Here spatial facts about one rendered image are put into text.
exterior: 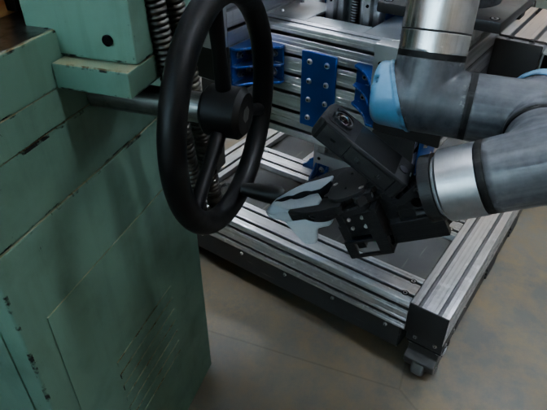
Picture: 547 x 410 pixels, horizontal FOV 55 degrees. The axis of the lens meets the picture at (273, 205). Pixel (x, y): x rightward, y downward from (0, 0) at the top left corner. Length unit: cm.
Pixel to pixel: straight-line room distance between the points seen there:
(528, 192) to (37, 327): 56
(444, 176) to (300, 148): 125
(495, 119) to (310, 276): 82
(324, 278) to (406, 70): 78
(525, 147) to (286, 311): 104
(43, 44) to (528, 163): 49
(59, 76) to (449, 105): 42
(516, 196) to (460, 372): 93
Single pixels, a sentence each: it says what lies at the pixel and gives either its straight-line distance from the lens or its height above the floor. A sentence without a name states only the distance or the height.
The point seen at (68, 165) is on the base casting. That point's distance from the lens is 67.
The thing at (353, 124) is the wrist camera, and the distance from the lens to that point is 56.
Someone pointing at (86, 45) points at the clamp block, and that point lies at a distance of 62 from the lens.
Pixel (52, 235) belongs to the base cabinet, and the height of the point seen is 68.
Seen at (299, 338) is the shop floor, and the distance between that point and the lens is 140.
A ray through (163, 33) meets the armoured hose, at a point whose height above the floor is 89.
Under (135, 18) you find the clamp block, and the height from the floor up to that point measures 92.
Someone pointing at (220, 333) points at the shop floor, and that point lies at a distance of 142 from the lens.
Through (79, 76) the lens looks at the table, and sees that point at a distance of 62.
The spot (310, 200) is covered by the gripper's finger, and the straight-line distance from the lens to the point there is 60.
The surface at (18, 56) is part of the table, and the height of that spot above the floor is 89.
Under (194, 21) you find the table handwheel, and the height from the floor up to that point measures 93.
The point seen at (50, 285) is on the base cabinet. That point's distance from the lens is 70.
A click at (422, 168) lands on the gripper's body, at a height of 80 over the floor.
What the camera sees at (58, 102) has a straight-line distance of 65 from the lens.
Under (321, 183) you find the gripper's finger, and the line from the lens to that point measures 62.
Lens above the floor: 108
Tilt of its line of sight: 36 degrees down
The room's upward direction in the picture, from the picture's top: straight up
